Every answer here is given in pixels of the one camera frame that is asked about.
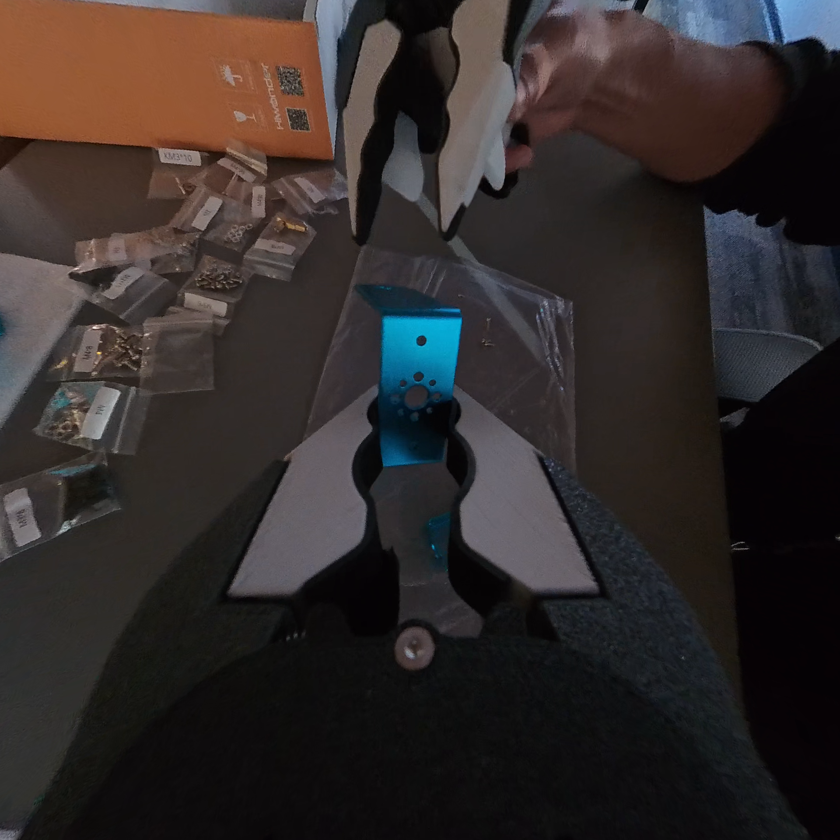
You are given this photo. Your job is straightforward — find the orange cardboard box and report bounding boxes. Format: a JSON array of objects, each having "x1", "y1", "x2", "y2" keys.
[{"x1": 0, "y1": 0, "x2": 342, "y2": 161}]

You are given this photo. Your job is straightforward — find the person's right forearm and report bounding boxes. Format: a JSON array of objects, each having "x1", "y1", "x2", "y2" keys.
[{"x1": 702, "y1": 36, "x2": 840, "y2": 247}]

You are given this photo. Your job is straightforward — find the white chair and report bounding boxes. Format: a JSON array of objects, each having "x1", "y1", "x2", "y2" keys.
[{"x1": 712, "y1": 327, "x2": 824, "y2": 403}]

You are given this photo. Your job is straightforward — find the large blue U bracket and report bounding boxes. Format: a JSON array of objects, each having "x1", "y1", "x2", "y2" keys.
[{"x1": 353, "y1": 283, "x2": 466, "y2": 472}]

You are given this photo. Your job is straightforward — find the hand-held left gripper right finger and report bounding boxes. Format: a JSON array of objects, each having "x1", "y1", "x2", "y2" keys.
[{"x1": 451, "y1": 386, "x2": 603, "y2": 598}]

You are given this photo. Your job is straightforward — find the pile of small screw bags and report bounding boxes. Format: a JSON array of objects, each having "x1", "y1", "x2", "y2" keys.
[{"x1": 0, "y1": 141, "x2": 350, "y2": 564}]

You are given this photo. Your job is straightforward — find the white foam sheet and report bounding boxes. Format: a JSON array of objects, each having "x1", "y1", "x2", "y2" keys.
[{"x1": 0, "y1": 252, "x2": 89, "y2": 427}]

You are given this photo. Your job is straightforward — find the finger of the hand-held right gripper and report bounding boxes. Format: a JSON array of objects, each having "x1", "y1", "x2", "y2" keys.
[
  {"x1": 436, "y1": 36, "x2": 522, "y2": 242},
  {"x1": 338, "y1": 23, "x2": 426, "y2": 247}
]

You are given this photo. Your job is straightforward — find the person's black clothing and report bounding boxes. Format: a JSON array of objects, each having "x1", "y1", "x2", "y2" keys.
[{"x1": 718, "y1": 341, "x2": 840, "y2": 840}]

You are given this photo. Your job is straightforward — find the clear plastic bag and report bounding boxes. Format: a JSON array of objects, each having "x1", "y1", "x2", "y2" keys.
[{"x1": 303, "y1": 244, "x2": 577, "y2": 624}]

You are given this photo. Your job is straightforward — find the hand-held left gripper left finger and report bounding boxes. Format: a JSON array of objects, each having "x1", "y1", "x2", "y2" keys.
[{"x1": 228, "y1": 386, "x2": 382, "y2": 599}]

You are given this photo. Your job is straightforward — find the person's right hand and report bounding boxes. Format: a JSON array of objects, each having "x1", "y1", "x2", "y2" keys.
[{"x1": 504, "y1": 8, "x2": 723, "y2": 185}]

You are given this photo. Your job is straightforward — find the dark grey desk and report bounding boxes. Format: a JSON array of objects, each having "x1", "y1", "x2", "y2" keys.
[{"x1": 0, "y1": 131, "x2": 742, "y2": 840}]

